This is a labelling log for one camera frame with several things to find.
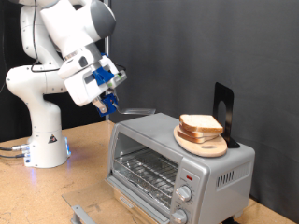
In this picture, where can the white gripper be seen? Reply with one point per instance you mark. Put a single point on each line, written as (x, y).
(79, 90)

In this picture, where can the spatula with blue grip block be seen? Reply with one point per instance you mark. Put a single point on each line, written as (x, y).
(110, 104)

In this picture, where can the white bread slice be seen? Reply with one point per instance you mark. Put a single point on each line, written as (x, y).
(190, 133)
(201, 123)
(190, 139)

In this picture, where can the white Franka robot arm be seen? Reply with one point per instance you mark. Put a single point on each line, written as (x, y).
(31, 84)

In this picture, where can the silver oven knob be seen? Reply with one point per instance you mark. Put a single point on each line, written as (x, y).
(179, 216)
(183, 193)

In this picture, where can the silver toaster oven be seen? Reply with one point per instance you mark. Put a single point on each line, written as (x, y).
(218, 161)

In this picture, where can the metal pole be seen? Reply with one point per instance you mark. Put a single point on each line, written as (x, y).
(107, 46)

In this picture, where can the dark grey backdrop curtain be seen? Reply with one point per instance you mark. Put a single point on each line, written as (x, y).
(187, 46)

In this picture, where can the black backdrop curtain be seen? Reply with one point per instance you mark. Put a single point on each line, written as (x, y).
(12, 124)

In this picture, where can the round wooden cutting board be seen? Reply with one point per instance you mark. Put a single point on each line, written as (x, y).
(202, 149)

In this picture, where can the black metal bookend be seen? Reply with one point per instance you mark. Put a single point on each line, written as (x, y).
(229, 96)

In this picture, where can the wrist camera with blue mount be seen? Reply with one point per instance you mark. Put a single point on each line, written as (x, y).
(101, 76)

